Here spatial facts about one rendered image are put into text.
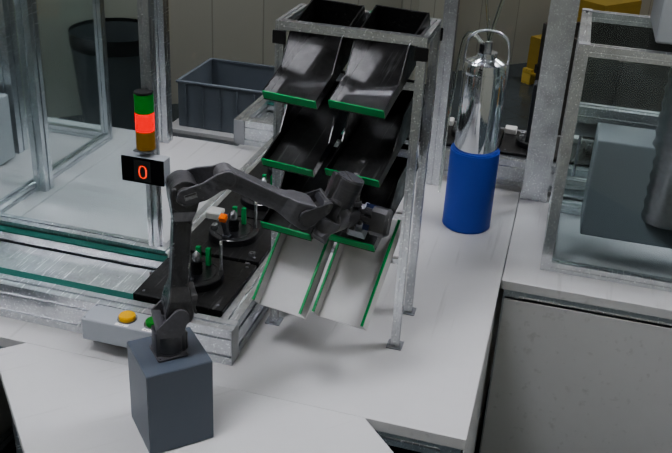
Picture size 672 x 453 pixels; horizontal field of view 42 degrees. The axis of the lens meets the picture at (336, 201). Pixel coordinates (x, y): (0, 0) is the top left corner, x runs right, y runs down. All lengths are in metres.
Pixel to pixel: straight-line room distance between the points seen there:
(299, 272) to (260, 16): 4.55
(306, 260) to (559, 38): 1.24
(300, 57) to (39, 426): 1.00
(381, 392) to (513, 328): 0.71
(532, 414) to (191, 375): 1.33
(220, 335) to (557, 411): 1.18
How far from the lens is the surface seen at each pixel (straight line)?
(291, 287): 2.12
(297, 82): 1.95
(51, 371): 2.19
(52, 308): 2.31
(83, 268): 2.48
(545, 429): 2.88
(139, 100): 2.26
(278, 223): 2.06
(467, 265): 2.64
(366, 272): 2.10
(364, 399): 2.06
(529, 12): 7.94
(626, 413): 2.82
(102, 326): 2.16
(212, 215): 2.58
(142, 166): 2.32
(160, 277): 2.30
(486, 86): 2.65
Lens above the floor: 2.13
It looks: 25 degrees down
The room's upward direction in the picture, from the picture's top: 3 degrees clockwise
